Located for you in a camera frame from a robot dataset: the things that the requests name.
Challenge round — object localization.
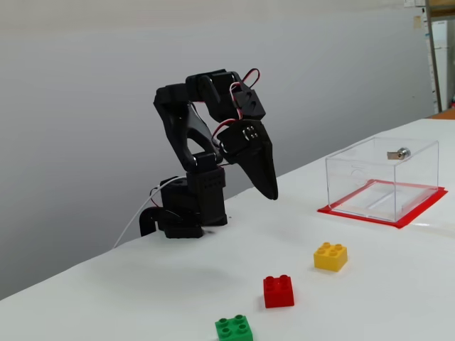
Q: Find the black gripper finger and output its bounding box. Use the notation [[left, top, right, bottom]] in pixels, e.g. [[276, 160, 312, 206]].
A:
[[261, 122, 279, 201], [238, 151, 273, 200]]

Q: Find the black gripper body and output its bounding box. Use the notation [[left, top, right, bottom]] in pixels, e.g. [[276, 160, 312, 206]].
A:
[[217, 119, 266, 165]]

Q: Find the red lego brick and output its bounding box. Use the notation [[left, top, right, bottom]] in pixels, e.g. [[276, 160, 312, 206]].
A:
[[262, 274, 296, 309]]

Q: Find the transparent plastic box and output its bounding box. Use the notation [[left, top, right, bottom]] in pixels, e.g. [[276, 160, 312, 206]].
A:
[[325, 136, 440, 224]]

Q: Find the yellow lego brick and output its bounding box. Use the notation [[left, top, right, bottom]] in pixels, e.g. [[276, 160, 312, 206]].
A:
[[313, 242, 349, 274]]

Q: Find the metal box lock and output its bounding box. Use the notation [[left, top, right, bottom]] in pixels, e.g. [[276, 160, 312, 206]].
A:
[[386, 146, 412, 161]]

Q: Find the green lego brick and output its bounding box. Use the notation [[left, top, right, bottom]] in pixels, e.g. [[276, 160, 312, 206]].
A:
[[214, 314, 255, 341]]

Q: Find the black table clamp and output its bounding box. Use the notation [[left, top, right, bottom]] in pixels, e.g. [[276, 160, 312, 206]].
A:
[[138, 207, 161, 238]]

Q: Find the brown wooden table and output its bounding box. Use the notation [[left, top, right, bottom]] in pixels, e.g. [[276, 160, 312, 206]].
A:
[[426, 108, 455, 121]]

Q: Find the red white black servo wire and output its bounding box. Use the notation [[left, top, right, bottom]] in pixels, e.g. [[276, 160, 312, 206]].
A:
[[212, 68, 262, 143], [149, 184, 163, 210]]

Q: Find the red tape frame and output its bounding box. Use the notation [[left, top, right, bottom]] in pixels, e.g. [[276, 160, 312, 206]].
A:
[[316, 179, 449, 230]]

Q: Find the white cable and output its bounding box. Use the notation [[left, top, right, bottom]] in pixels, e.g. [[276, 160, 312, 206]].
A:
[[112, 177, 186, 249]]

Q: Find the metal shelf post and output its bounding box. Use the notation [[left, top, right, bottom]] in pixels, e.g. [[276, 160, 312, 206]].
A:
[[424, 0, 444, 114]]

